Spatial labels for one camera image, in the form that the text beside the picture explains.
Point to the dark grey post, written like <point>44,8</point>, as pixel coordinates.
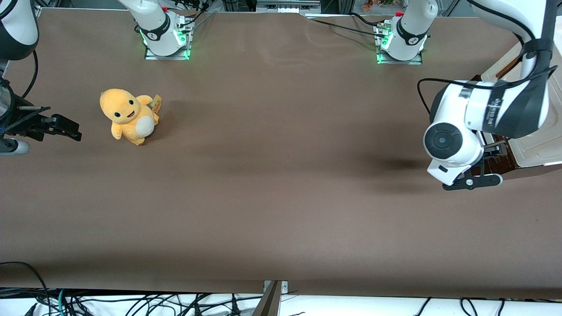
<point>268,303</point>

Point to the silver metal bracket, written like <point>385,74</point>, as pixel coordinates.
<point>284,287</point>

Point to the small orange object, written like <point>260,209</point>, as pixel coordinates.
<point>367,5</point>

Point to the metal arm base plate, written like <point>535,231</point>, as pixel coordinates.
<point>184,52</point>
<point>417,60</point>

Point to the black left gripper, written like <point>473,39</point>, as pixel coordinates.
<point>495,153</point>

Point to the grey metal rail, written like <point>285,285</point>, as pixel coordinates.
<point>287,8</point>

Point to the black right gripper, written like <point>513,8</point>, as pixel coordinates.
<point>23,120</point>

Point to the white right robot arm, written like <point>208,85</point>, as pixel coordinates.
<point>17,30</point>

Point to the cream plastic box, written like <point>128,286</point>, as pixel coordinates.
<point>540,149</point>

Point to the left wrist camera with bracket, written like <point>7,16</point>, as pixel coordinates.
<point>478,181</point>

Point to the yellow paper hang tag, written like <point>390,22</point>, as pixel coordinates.
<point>156,102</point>

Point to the yellow plush toy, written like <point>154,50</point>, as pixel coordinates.
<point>127,116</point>

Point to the dark brown wooden drawer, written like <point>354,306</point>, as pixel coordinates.
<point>509,162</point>

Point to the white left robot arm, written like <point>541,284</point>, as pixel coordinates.
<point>456,140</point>

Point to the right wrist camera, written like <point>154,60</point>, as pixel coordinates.
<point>13,147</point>

